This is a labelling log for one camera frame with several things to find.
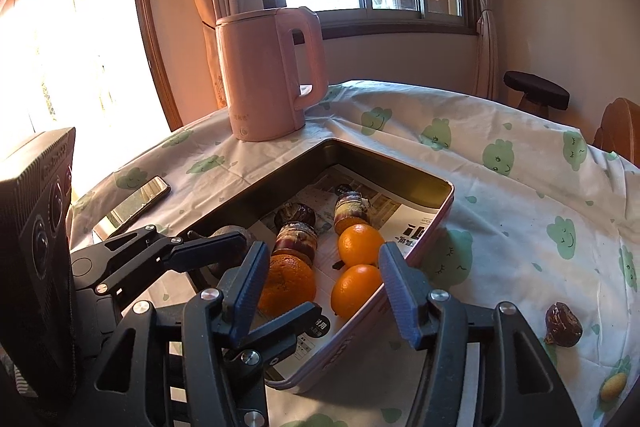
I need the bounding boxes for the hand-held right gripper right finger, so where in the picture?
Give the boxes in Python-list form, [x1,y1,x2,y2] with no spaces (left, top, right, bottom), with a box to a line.
[377,242,583,427]

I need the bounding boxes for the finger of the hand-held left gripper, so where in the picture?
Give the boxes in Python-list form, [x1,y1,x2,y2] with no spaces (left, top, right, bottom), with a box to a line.
[220,301,323,378]
[70,224,249,295]

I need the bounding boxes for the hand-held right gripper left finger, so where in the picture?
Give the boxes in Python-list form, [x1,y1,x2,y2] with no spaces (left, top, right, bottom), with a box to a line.
[82,241,271,427]

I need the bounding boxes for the large orange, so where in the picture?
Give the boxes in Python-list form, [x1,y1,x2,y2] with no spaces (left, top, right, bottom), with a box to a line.
[256,254,317,320]

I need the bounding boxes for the small oval orange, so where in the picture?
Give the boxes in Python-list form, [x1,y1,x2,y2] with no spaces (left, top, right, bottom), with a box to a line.
[330,263,385,320]

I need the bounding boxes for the mandarin orange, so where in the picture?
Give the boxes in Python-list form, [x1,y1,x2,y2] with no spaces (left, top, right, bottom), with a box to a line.
[338,223,386,268]

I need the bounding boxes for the snack cake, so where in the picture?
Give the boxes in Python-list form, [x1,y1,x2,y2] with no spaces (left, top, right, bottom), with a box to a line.
[334,191,373,233]

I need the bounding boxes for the metal tin box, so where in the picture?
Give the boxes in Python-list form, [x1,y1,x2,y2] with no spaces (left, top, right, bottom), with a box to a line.
[187,138,456,395]

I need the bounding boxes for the small glass jars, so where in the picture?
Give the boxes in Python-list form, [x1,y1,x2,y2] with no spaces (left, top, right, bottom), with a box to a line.
[271,222,319,265]

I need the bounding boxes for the printed paper liner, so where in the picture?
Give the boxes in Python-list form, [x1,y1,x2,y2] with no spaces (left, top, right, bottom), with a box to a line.
[245,164,433,383]

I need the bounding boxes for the black smartphone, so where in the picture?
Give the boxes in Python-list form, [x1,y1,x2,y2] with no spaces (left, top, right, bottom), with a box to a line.
[92,175,172,240]

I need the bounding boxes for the white tablecloth with green clouds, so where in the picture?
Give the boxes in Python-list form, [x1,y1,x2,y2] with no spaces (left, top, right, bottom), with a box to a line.
[67,79,640,427]

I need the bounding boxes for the pink electric kettle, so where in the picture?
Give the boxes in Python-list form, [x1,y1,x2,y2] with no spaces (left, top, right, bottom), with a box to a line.
[215,6,329,142]

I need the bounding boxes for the wooden framed balcony door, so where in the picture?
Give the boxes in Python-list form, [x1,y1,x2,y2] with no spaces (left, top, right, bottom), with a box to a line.
[0,0,183,188]

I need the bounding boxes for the small yellow fruit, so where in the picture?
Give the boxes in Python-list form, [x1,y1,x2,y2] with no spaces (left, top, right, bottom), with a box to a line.
[600,373,627,403]

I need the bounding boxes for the dark round stool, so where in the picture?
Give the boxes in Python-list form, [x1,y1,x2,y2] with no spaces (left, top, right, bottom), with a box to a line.
[503,70,571,120]

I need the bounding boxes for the brown leather sofa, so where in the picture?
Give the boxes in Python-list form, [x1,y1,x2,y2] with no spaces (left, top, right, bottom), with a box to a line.
[594,97,640,158]

